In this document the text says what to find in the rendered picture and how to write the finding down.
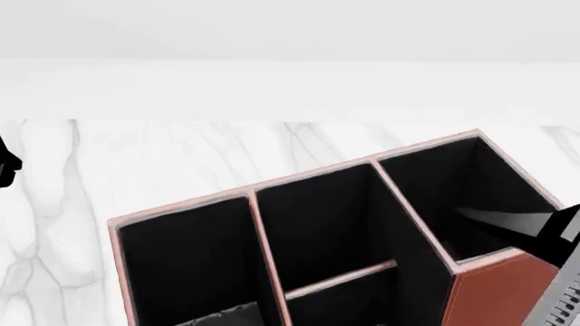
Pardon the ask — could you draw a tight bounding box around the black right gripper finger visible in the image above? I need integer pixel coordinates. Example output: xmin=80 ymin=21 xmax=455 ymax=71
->
xmin=452 ymin=202 xmax=580 ymax=270

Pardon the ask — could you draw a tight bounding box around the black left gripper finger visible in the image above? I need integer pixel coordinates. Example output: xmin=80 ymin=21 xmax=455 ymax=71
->
xmin=0 ymin=134 xmax=24 ymax=189

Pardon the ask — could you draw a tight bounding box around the brown leather desk caddy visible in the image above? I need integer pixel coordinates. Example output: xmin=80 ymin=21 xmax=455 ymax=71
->
xmin=106 ymin=128 xmax=568 ymax=326

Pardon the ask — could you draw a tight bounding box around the dark grey book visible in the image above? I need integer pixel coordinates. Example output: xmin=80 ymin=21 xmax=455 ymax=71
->
xmin=173 ymin=301 xmax=263 ymax=326

